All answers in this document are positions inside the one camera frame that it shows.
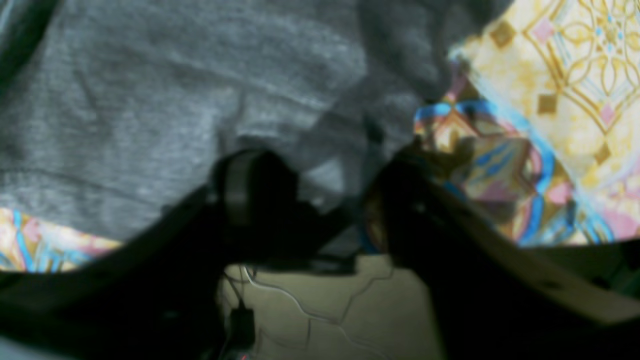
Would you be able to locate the grey T-shirt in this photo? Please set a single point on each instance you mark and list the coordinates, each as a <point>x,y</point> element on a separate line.
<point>112,110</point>

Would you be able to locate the colourful patterned tablecloth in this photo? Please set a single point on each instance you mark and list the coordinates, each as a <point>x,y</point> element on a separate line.
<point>539,129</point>

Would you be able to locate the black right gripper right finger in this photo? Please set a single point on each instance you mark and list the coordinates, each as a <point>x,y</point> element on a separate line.
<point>492,300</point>

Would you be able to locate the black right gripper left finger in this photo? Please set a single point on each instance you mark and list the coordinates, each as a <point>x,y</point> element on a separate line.
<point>155,298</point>

